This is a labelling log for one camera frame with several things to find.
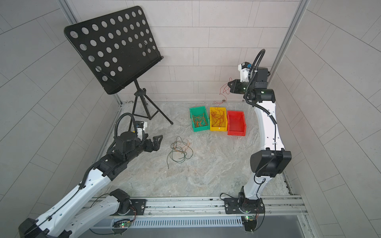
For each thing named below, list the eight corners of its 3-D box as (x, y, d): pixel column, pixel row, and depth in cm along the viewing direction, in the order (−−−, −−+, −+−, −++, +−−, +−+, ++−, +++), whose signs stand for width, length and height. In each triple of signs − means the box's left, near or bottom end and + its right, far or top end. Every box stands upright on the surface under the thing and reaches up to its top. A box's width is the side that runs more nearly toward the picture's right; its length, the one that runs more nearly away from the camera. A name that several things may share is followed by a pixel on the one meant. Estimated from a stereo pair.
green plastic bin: (193, 133, 101) (193, 128, 96) (189, 113, 112) (189, 108, 107) (210, 130, 102) (211, 125, 97) (204, 111, 114) (205, 106, 109)
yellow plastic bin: (210, 133, 101) (210, 127, 96) (208, 113, 112) (209, 107, 107) (227, 133, 101) (229, 127, 96) (224, 113, 113) (226, 107, 107)
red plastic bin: (227, 136, 99) (229, 131, 93) (224, 116, 110) (226, 110, 104) (246, 136, 99) (248, 131, 93) (241, 116, 110) (243, 110, 104)
